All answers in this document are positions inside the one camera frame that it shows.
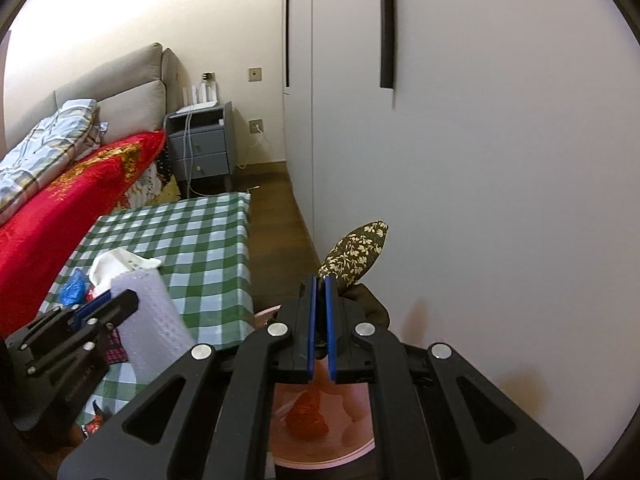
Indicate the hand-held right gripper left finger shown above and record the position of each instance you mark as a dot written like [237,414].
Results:
[314,320]

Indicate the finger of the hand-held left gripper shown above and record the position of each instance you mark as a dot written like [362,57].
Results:
[92,305]
[120,307]

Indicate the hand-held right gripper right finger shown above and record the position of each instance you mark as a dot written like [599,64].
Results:
[331,320]

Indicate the clear bubble wrap sheet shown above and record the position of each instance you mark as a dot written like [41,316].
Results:
[150,320]

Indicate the brown floral slipper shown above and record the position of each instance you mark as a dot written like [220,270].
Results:
[357,255]

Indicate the blue plastic bag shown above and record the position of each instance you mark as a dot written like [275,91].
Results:
[75,285]

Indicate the red patterned packet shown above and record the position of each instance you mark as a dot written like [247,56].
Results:
[116,347]

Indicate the red white wrapper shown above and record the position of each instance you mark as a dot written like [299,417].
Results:
[94,425]

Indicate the green checkered tablecloth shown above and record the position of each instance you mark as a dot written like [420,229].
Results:
[200,250]

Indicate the red floral blanket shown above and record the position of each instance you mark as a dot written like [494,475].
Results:
[65,210]

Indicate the floral bed sheet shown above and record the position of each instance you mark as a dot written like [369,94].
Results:
[150,185]

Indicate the plaid quilt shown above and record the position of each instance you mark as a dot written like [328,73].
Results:
[45,150]

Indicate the grey nightstand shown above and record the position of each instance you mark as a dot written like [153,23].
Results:
[210,145]

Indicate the white wardrobe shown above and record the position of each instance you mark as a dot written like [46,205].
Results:
[475,185]

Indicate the white router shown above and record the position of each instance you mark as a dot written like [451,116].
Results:
[197,106]

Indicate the beige padded headboard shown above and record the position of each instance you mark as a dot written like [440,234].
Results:
[130,90]

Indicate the wall socket with charger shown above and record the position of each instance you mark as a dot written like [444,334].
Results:
[210,78]

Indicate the brown wall switch plate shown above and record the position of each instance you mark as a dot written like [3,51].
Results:
[256,74]

